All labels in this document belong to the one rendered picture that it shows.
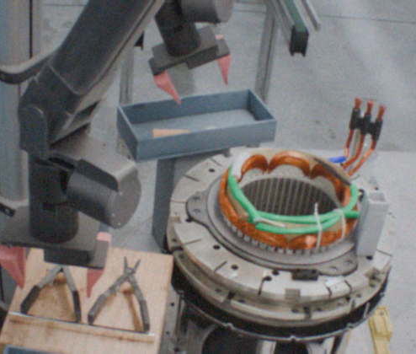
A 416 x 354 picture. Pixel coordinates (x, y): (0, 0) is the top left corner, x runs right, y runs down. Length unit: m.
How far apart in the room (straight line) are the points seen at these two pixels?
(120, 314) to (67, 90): 0.33
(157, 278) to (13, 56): 0.43
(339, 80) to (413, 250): 2.24
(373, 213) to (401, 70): 3.01
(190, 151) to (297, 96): 2.29
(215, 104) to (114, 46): 0.72
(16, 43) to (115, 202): 0.49
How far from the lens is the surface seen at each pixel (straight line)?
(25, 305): 1.00
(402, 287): 1.57
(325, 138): 3.39
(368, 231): 1.09
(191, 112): 1.46
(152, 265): 1.10
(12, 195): 1.42
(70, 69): 0.80
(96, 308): 0.99
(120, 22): 0.76
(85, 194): 0.85
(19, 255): 1.01
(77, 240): 0.94
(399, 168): 1.89
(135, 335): 0.99
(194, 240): 1.10
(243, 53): 3.92
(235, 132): 1.39
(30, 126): 0.85
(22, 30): 1.28
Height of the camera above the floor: 1.81
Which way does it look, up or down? 36 degrees down
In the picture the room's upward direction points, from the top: 7 degrees clockwise
